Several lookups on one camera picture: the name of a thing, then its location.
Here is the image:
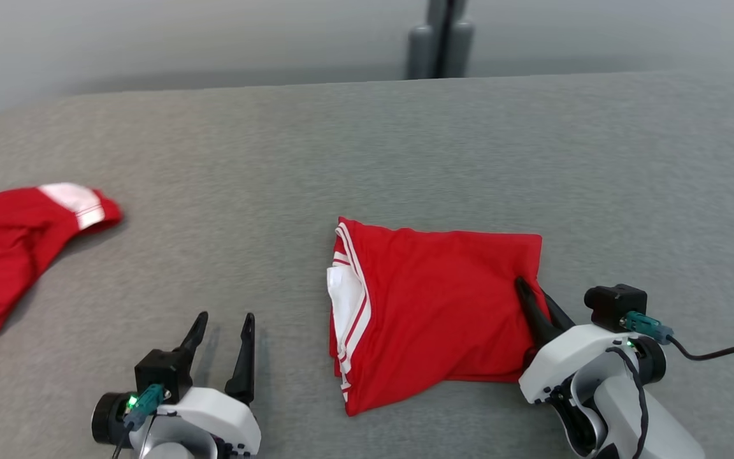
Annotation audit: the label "black camera cable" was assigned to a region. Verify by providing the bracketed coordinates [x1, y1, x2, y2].
[111, 426, 133, 459]
[666, 337, 734, 363]

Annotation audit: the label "teal right camera connector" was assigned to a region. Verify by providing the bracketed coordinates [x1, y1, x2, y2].
[622, 311, 675, 346]

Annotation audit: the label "red shorts with white bands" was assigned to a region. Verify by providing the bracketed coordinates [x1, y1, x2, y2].
[0, 183, 124, 393]

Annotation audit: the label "white partition panel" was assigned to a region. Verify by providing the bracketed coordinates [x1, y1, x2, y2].
[0, 0, 430, 120]
[466, 0, 734, 78]

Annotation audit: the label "black left camera cable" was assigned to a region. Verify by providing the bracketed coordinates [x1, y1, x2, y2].
[111, 426, 133, 459]

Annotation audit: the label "teal camera connector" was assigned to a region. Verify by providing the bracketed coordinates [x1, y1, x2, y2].
[622, 311, 675, 346]
[123, 384, 166, 432]

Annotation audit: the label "grey partition foot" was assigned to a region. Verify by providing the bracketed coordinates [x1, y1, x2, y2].
[405, 24, 438, 81]
[447, 19, 475, 79]

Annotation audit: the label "red shirt with white stripes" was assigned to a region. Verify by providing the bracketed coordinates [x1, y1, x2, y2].
[327, 217, 550, 417]

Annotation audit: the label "teal left camera connector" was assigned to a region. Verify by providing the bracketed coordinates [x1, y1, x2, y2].
[123, 384, 166, 432]

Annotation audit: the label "black right camera cable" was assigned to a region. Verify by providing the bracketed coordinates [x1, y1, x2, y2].
[666, 337, 734, 363]

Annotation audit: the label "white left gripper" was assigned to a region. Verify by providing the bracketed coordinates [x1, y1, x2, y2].
[134, 311, 263, 459]

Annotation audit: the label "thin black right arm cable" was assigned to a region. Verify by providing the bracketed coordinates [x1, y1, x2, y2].
[605, 347, 652, 459]

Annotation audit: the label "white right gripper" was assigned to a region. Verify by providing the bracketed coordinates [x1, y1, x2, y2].
[515, 275, 640, 405]

